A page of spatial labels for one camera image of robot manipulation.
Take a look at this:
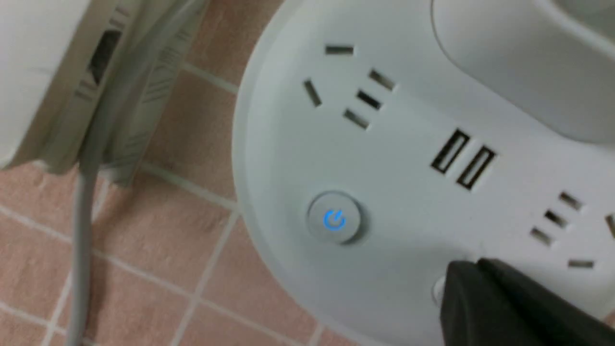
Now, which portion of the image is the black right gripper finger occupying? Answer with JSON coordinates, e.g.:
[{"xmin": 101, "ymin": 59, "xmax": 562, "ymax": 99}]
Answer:
[
  {"xmin": 440, "ymin": 260, "xmax": 611, "ymax": 346},
  {"xmin": 477, "ymin": 258, "xmax": 615, "ymax": 339}
]

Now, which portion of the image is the white desk lamp with sockets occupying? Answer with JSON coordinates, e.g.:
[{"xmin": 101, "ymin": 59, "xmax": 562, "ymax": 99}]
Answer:
[{"xmin": 233, "ymin": 0, "xmax": 614, "ymax": 346}]

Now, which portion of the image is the pink checkered tablecloth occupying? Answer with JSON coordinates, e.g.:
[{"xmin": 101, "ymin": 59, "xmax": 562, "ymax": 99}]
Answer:
[{"xmin": 1, "ymin": 0, "xmax": 352, "ymax": 346}]

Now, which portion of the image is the white lamp power cable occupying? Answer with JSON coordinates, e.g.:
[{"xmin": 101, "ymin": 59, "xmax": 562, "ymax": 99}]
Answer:
[{"xmin": 65, "ymin": 0, "xmax": 205, "ymax": 346}]

